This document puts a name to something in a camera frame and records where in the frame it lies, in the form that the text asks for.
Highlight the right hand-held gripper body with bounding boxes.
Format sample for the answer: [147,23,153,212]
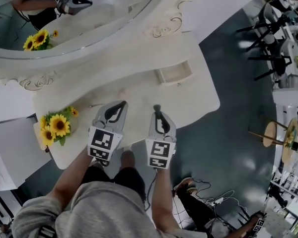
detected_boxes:
[145,111,177,171]

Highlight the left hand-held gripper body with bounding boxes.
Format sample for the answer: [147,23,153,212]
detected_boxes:
[87,100,129,162]

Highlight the person's right forearm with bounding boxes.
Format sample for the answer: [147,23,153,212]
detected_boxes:
[150,167,183,234]

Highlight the person's left forearm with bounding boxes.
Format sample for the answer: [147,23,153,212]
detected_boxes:
[46,154,96,209]

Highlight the cream vanity table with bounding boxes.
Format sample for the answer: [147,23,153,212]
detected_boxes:
[32,36,221,170]

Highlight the oval vanity mirror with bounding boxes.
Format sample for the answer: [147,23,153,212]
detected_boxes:
[0,0,164,52]

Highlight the person's black shorts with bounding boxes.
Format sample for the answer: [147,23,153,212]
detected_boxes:
[81,165,147,204]

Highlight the sunflower bouquet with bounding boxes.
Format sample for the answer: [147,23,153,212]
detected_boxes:
[39,106,79,148]

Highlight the person's grey hoodie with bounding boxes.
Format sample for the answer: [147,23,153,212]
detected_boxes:
[11,181,189,238]

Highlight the white paper sheet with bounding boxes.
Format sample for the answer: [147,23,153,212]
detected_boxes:
[0,151,18,191]

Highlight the black chair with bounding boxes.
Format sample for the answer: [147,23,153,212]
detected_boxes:
[235,13,293,52]
[248,53,294,82]

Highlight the white counter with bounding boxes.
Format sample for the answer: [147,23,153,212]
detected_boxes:
[272,87,298,109]

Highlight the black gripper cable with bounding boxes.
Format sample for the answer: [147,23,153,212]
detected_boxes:
[144,169,158,212]

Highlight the carved cream mirror frame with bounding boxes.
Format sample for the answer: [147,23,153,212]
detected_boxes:
[0,0,202,92]

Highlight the tangle of floor cables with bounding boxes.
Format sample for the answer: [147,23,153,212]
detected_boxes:
[172,178,250,233]

